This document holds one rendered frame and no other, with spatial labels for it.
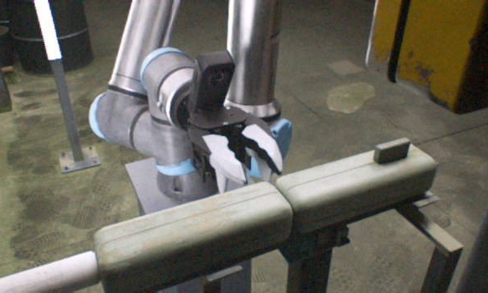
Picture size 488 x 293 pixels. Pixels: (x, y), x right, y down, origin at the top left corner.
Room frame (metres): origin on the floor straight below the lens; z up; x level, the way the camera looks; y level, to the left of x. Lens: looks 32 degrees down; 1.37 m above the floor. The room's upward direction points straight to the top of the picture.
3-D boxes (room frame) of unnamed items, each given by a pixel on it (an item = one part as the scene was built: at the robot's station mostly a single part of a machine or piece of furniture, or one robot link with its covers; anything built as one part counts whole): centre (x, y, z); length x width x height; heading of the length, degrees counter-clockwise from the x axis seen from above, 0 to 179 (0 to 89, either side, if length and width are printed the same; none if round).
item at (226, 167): (0.42, 0.02, 1.07); 0.09 x 0.03 x 0.06; 16
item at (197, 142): (0.46, 0.04, 1.09); 0.09 x 0.05 x 0.02; 16
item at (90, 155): (2.02, 0.89, 0.01); 0.20 x 0.20 x 0.01; 25
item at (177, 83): (0.60, 0.08, 1.07); 0.10 x 0.05 x 0.09; 115
